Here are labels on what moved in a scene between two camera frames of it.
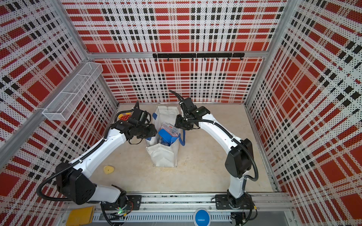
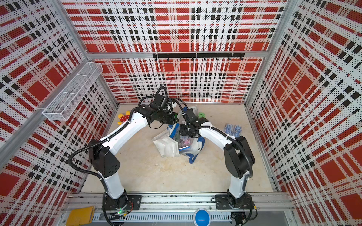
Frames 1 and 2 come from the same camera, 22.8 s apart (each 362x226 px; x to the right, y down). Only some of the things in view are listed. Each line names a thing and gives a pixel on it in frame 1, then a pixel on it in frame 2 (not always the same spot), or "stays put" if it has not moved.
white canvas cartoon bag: x=160 y=153 → x=173 y=143
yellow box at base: x=80 y=216 stays put
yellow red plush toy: x=125 y=116 stays put
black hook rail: x=199 y=55 stays put
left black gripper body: x=145 y=132 → x=167 y=117
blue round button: x=202 y=218 stays put
